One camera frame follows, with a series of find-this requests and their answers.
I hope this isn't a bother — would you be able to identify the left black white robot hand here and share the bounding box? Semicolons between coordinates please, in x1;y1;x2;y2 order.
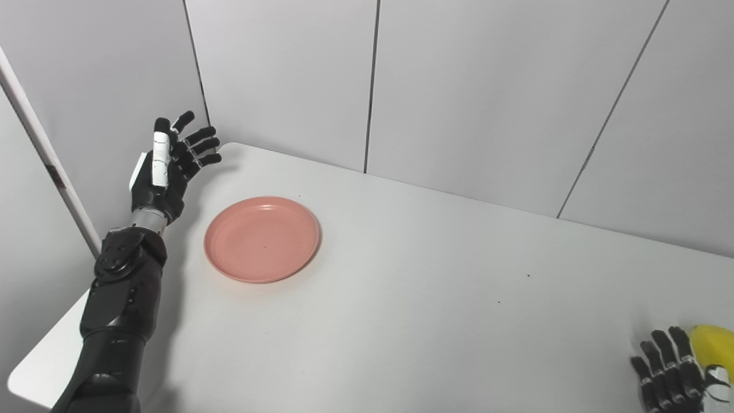
129;111;222;225

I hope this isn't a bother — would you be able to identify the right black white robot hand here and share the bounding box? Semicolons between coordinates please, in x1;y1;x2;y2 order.
630;326;734;413

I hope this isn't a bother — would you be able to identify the yellow lemon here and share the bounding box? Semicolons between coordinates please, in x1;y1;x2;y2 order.
688;325;734;368

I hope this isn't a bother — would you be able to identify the pink round plate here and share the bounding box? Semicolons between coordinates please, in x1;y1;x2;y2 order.
204;196;321;285

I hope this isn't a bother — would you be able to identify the white frame post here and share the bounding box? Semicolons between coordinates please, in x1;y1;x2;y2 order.
0;46;103;258

